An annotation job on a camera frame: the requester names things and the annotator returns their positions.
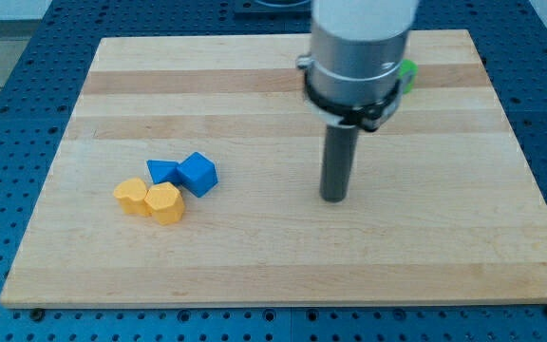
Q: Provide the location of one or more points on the blue triangle block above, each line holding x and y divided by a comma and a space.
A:
164, 171

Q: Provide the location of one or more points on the green star block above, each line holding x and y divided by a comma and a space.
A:
407, 74

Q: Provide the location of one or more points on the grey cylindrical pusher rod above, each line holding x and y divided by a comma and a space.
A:
339, 149

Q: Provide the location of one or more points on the blue cube block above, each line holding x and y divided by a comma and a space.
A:
198, 174

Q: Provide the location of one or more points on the wooden board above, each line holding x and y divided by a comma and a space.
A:
442, 207

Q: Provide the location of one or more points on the yellow heart block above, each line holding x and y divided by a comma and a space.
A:
130, 195

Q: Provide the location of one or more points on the yellow hexagon block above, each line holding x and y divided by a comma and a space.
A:
165, 203

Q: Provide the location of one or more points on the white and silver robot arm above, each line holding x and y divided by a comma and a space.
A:
352, 70

